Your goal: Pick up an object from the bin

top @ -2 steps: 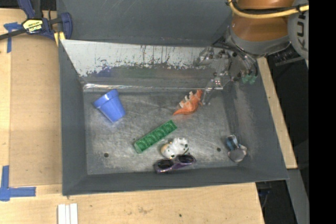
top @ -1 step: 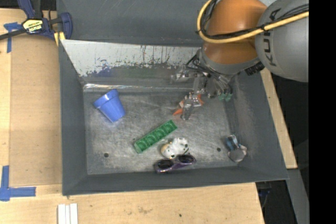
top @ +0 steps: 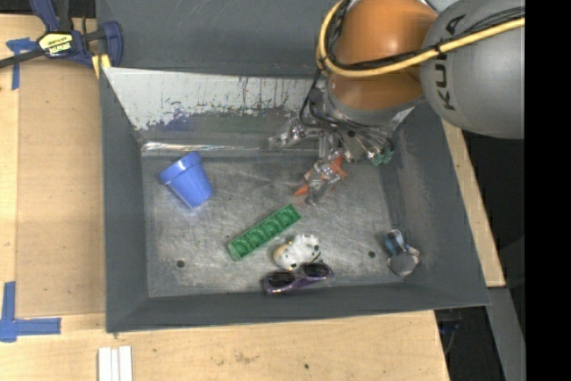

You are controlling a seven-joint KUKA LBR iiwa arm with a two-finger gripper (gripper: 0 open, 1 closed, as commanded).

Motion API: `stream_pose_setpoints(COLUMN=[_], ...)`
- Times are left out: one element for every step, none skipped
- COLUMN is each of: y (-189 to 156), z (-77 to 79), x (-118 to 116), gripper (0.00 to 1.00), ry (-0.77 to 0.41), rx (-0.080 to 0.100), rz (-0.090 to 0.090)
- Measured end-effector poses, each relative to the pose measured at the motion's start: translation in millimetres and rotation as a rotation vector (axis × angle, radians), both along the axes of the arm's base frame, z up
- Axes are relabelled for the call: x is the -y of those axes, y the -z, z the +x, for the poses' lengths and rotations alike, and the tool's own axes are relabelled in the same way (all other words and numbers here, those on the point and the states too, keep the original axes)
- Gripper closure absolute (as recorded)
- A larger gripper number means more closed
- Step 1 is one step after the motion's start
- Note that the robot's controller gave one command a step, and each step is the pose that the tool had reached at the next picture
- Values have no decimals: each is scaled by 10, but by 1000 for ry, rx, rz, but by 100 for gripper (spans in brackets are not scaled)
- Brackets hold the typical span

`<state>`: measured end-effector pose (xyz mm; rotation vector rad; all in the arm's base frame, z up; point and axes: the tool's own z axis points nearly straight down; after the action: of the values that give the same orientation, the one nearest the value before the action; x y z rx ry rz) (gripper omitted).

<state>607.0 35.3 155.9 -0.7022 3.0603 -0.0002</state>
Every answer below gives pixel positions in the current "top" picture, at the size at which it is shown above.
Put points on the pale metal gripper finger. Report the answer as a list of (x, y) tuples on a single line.
[(317, 176), (325, 190)]

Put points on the orange pointed toy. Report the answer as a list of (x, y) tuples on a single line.
[(300, 191)]

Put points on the white spotted toy animal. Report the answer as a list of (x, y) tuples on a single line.
[(296, 252)]

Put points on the dark green flat block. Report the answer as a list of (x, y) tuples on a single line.
[(265, 231)]

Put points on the grey metal bin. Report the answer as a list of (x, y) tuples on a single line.
[(250, 232)]

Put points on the purple sunglasses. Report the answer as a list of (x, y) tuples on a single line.
[(294, 277)]

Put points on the blue and grey toy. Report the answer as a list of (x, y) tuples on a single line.
[(401, 256)]

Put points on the blue plastic cup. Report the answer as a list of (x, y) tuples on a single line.
[(189, 183)]

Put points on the pale wood board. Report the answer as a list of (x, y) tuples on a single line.
[(58, 192)]

